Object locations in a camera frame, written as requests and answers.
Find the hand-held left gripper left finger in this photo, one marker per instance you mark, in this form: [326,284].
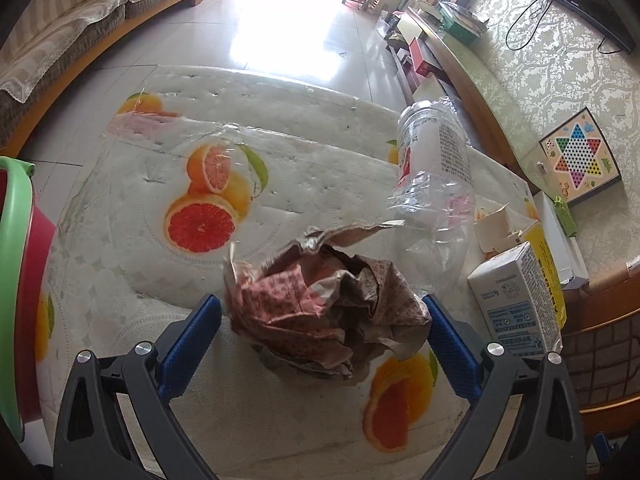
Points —
[190,345]

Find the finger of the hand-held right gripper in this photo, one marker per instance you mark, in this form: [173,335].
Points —
[601,449]

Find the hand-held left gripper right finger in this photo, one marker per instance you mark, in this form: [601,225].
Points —
[450,345]

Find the brown paper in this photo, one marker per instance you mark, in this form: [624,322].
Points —
[310,310]

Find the red bin with green rim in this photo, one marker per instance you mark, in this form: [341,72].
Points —
[35,270]

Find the yellow and white carton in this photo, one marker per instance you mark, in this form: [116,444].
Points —
[510,300]

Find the orange fruit print tablecloth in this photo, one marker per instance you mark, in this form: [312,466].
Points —
[150,270]

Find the woven wooden chair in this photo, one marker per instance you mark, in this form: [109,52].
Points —
[605,355]

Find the white cardboard box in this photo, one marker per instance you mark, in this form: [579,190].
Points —
[560,240]

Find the green packet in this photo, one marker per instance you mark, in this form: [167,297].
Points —
[565,217]

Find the clear plastic bottle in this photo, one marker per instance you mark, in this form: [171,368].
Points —
[435,160]

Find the star checkers board game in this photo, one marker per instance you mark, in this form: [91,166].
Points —
[580,155]

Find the long wooden television cabinet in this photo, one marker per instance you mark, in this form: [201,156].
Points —
[475,75]

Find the red box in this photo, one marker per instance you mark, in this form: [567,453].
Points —
[420,57]

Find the green box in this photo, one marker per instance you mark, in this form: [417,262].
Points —
[462,27]

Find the striped sofa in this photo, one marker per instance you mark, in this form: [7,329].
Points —
[60,40]

